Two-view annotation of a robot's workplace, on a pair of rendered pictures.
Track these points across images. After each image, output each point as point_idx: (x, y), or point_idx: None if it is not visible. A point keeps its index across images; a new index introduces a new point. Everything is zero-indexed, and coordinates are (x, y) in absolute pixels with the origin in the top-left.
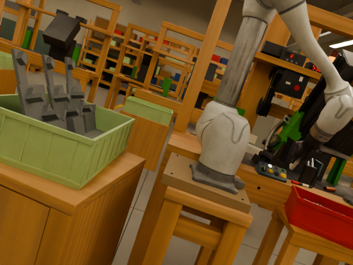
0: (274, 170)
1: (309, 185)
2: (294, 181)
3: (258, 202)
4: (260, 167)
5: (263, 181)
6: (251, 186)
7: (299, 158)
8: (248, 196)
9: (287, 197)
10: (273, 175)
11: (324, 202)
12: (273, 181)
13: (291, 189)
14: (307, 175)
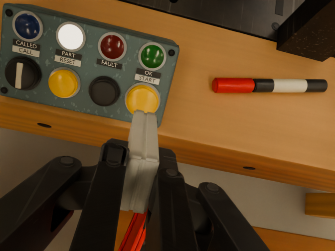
0: (96, 63)
1: (307, 88)
2: (229, 88)
3: (73, 141)
4: (6, 59)
5: (48, 118)
6: (13, 119)
7: (156, 177)
8: (28, 131)
9: (175, 151)
10: (85, 106)
11: None
12: (91, 123)
13: (185, 145)
14: (326, 31)
